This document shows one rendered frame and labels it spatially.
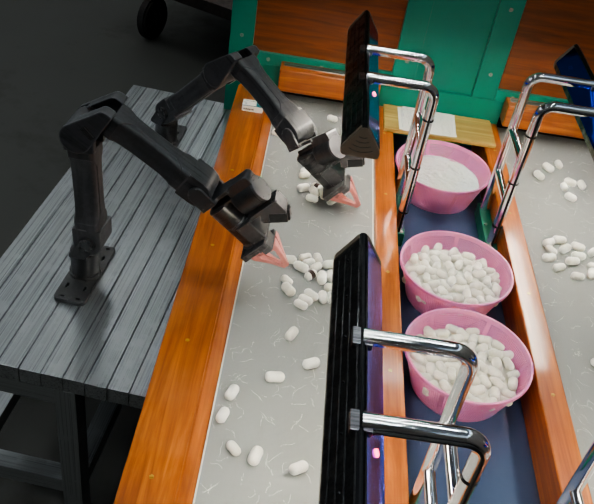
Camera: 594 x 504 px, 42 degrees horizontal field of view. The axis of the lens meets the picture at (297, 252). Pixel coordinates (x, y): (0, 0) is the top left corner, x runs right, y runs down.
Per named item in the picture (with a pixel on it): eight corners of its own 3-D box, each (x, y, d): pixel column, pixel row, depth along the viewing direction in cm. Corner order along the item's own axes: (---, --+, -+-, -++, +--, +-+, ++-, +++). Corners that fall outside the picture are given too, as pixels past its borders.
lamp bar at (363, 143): (339, 154, 159) (345, 123, 154) (347, 33, 207) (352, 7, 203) (378, 160, 159) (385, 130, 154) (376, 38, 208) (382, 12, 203)
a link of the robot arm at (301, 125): (322, 126, 187) (244, 31, 190) (298, 138, 182) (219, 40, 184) (298, 154, 197) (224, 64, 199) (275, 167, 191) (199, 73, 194)
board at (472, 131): (383, 131, 225) (384, 127, 224) (382, 106, 237) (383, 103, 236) (495, 148, 226) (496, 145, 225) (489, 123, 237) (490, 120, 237)
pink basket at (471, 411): (395, 424, 153) (406, 393, 147) (393, 330, 174) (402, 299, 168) (528, 444, 153) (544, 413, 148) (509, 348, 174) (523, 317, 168)
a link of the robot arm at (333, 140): (355, 150, 185) (333, 104, 183) (333, 163, 179) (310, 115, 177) (322, 164, 193) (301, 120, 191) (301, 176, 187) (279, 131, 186)
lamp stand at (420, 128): (327, 235, 198) (360, 75, 170) (331, 191, 213) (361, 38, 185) (401, 246, 198) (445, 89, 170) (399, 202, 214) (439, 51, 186)
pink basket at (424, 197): (436, 232, 205) (445, 203, 199) (369, 181, 220) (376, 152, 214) (500, 204, 220) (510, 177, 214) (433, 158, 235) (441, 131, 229)
